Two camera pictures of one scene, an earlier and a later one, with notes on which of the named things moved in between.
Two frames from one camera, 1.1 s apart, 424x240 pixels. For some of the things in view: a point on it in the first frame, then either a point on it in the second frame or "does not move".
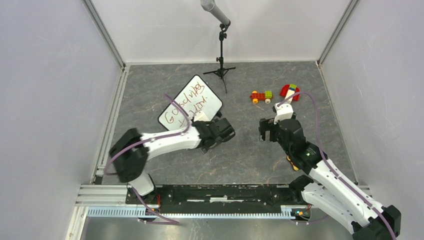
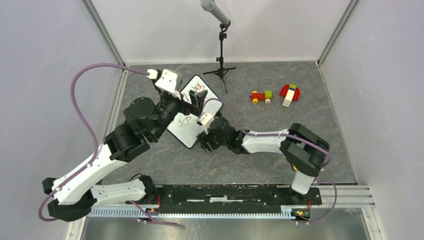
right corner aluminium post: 347,13 does not move
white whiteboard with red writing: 197,95 does not move
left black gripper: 220,140 to 197,100
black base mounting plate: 218,198 does not move
